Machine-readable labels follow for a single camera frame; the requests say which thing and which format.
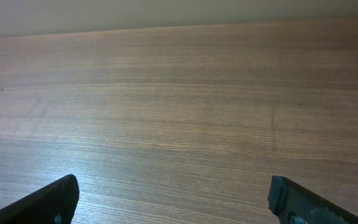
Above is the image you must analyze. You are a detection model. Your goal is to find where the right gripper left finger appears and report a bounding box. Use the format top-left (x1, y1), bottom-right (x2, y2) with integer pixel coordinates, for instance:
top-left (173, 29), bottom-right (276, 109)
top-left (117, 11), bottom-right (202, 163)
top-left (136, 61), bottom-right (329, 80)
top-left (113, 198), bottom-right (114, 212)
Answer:
top-left (0, 174), bottom-right (80, 224)

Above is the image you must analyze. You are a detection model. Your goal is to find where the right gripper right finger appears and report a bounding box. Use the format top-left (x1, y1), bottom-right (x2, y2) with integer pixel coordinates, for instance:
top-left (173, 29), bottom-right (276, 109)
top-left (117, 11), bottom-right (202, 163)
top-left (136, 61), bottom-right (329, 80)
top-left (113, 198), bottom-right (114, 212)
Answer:
top-left (268, 175), bottom-right (358, 224)

